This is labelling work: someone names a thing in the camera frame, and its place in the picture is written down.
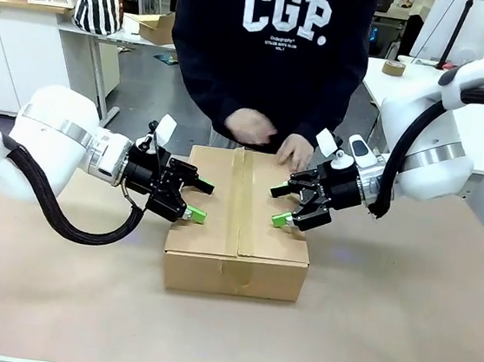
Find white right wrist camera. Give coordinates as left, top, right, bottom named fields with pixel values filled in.
left=312, top=127, right=357, bottom=173

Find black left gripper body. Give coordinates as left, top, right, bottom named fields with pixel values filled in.
left=117, top=141, right=196, bottom=224

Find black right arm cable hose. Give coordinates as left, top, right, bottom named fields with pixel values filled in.
left=366, top=61, right=484, bottom=234

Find black white striped bag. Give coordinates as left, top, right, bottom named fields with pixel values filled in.
left=70, top=0, right=127, bottom=38

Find person in navy sweatshirt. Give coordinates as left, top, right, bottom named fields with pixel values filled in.
left=158, top=0, right=377, bottom=164

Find black tripod pole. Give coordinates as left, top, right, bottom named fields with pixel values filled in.
left=438, top=0, right=474, bottom=70

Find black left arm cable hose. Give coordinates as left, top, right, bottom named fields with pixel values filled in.
left=0, top=118, right=155, bottom=252

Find small open cardboard box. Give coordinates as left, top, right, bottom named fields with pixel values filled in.
left=129, top=7, right=178, bottom=48

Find person's right hand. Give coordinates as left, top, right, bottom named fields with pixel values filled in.
left=222, top=107, right=281, bottom=149

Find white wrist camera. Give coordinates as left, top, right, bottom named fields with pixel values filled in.
left=312, top=127, right=357, bottom=173
left=137, top=110, right=180, bottom=158

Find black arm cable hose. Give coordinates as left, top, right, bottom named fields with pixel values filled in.
left=366, top=61, right=484, bottom=234
left=0, top=118, right=155, bottom=252

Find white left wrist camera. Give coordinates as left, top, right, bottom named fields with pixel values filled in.
left=137, top=110, right=180, bottom=158

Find large brown cardboard box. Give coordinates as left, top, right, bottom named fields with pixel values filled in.
left=158, top=141, right=323, bottom=306

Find person's left hand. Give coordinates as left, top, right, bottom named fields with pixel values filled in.
left=275, top=133, right=317, bottom=175

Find white folding table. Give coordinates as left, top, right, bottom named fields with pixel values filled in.
left=47, top=7, right=178, bottom=135

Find brown packing tape strip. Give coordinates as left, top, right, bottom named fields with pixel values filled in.
left=217, top=146, right=269, bottom=289

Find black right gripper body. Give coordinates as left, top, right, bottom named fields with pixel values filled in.
left=309, top=156, right=370, bottom=230

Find brown packing tape roll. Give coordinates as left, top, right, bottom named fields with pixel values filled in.
left=380, top=59, right=408, bottom=78

